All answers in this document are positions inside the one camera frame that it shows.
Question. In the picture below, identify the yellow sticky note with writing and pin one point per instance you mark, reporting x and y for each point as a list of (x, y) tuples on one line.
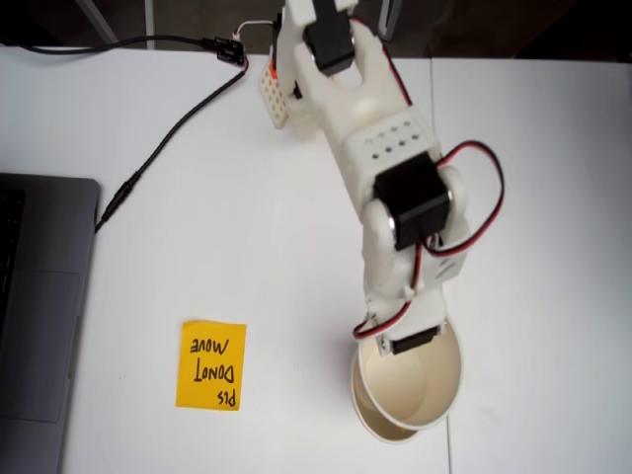
[(212, 365)]

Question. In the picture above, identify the black controller board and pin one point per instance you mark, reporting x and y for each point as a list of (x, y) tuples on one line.
[(229, 49)]

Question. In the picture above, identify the dark grey laptop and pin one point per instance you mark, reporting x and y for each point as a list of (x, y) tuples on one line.
[(44, 321)]

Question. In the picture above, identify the grey chair leg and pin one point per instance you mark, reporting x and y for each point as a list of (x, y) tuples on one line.
[(393, 20)]

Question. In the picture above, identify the slanted grey metal leg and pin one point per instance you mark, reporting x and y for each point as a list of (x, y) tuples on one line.
[(96, 20)]

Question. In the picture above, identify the brown paper cup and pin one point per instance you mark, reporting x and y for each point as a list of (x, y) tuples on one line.
[(419, 390), (385, 432)]

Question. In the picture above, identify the upright grey metal leg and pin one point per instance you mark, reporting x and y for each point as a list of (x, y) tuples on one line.
[(150, 20)]

